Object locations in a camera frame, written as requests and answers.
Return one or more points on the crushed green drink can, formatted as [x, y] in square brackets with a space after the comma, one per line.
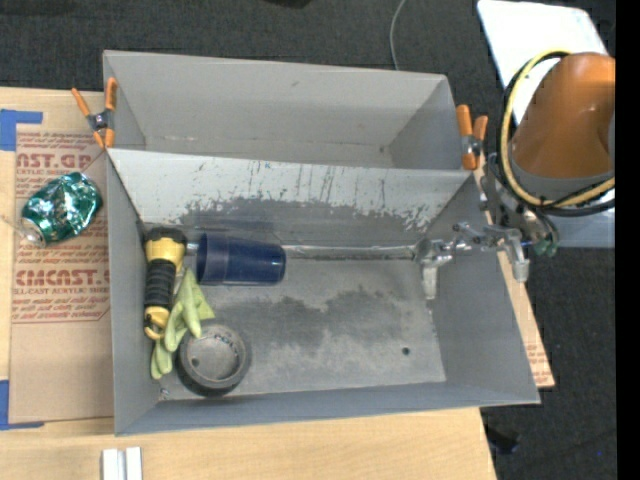
[62, 208]

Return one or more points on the brown cardboard board, red print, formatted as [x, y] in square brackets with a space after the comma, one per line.
[60, 358]

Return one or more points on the grey metal bin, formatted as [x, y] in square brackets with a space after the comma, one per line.
[320, 318]

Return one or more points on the light green glove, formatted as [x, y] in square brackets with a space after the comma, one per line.
[187, 308]

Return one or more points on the dark blue cup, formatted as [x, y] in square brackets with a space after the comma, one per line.
[240, 260]

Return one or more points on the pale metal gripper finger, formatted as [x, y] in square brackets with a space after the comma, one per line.
[520, 265]
[430, 268]

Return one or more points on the yellow and black flashlight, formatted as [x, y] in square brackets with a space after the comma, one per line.
[161, 273]

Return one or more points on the dark grey tape roll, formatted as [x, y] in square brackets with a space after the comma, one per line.
[212, 360]

